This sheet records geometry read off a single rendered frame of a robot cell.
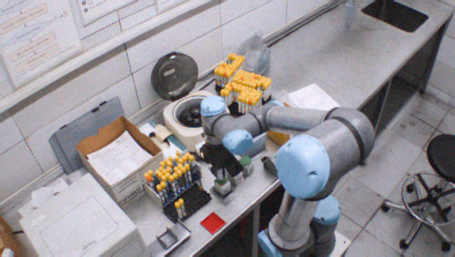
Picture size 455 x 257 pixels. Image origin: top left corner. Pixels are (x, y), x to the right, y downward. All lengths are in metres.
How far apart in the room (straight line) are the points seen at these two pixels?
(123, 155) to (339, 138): 1.02
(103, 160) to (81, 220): 0.50
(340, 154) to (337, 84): 1.25
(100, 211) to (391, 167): 2.17
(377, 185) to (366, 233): 0.39
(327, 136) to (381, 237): 1.79
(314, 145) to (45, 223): 0.80
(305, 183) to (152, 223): 0.81
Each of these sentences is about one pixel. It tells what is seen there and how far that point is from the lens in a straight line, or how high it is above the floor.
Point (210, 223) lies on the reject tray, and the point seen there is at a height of 0.88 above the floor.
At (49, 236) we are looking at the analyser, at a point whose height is 1.18.
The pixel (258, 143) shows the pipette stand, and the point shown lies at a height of 0.94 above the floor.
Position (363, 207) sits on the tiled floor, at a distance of 2.57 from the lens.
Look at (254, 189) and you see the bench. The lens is 1.47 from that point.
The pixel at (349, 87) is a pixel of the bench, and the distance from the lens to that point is 1.96.
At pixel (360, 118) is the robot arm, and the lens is 0.79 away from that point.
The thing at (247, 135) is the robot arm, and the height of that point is 1.30.
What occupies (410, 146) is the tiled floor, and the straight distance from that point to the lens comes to 3.05.
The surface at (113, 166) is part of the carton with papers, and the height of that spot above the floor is 0.94.
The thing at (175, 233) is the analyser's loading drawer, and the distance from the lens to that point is 1.34.
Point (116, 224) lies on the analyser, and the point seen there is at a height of 1.17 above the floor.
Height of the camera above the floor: 2.06
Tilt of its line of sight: 45 degrees down
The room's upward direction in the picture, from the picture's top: 3 degrees counter-clockwise
